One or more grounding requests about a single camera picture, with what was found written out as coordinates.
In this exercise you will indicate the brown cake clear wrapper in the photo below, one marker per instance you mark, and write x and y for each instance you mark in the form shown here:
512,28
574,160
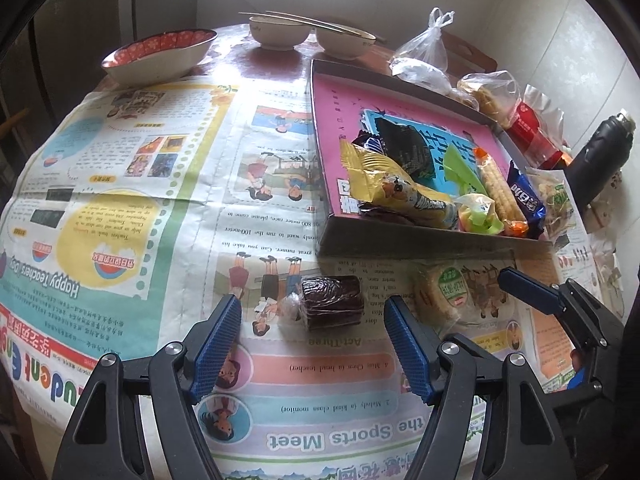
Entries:
330,302

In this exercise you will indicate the tied clear plastic bag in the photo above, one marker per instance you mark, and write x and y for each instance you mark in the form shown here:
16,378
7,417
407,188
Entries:
425,45

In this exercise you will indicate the crumpled clear plastic bag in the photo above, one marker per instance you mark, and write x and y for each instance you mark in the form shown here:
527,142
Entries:
422,76

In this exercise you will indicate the clear green snack packet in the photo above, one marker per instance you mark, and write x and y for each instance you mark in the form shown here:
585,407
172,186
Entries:
477,212

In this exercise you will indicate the yellow snack packet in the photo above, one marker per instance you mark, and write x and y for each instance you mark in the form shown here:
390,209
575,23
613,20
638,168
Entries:
400,192

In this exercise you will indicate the dark refrigerator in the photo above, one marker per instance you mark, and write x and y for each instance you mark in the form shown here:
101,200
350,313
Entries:
75,25

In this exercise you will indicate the blue cookie packet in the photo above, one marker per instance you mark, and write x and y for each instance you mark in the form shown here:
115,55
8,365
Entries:
525,197

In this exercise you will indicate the wooden chair carved back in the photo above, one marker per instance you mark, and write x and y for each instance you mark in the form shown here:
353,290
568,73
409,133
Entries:
472,52

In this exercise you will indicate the plastic bag of fried food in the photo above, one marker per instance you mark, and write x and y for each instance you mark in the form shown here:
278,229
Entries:
487,97

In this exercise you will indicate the orange corn sausage packet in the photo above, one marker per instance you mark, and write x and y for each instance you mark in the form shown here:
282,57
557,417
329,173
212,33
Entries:
500,190

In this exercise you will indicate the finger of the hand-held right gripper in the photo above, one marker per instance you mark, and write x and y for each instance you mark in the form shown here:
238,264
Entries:
530,291
582,382

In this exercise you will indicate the dark green pea packet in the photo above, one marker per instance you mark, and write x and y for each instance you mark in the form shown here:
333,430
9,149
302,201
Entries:
405,147

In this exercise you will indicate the dark shallow cardboard box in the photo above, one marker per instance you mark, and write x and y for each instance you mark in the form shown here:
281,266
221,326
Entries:
400,245

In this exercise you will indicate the pink book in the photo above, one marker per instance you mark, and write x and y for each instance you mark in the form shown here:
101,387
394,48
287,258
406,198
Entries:
340,110

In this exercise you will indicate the colourful printed newspaper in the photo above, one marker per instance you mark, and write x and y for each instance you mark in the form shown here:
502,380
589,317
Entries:
545,330
150,185

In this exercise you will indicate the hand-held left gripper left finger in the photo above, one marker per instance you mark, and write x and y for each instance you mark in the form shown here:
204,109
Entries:
217,347

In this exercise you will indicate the black thermos bottle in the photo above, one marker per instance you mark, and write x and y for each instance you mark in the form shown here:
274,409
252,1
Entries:
600,155

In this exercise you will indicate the clear rice cracker packet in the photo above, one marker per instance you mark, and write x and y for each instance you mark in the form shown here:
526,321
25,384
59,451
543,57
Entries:
445,285
555,200

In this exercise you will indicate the wooden chopstick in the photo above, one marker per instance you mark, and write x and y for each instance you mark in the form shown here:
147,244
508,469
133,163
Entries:
330,26
280,16

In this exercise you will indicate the red patterned bowl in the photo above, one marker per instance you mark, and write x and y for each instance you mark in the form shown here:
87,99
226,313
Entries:
160,55

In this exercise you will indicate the light green snack packet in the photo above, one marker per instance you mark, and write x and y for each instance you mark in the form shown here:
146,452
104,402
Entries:
460,170

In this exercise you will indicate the red tissue pack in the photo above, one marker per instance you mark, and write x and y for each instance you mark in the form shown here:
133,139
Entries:
532,130

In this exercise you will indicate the white ceramic bowl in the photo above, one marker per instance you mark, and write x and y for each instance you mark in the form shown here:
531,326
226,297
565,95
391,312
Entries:
280,35
345,45

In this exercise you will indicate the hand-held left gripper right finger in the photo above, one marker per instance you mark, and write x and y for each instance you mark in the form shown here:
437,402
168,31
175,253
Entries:
407,350

